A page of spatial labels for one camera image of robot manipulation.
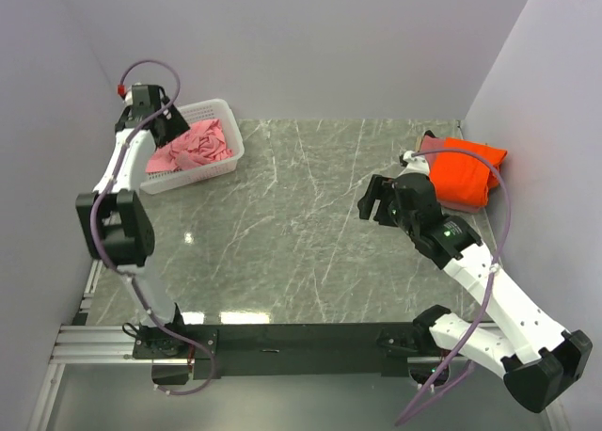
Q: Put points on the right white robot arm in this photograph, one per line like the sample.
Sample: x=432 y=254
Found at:
x=536 y=357

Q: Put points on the aluminium frame rail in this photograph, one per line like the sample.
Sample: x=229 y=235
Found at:
x=79 y=344

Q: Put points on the black base beam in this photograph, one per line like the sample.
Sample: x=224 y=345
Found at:
x=286 y=349

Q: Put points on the folded dusty pink t shirt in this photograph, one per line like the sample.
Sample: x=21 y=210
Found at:
x=427 y=142

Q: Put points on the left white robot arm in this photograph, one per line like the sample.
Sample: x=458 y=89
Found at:
x=117 y=230

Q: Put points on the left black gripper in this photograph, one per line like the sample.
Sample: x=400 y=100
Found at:
x=175 y=126

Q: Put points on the folded orange t shirt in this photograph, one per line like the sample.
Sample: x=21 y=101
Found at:
x=462 y=178

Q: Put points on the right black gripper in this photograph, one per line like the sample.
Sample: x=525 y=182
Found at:
x=379 y=188

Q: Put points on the white plastic basket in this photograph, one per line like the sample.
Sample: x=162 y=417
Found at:
x=211 y=109

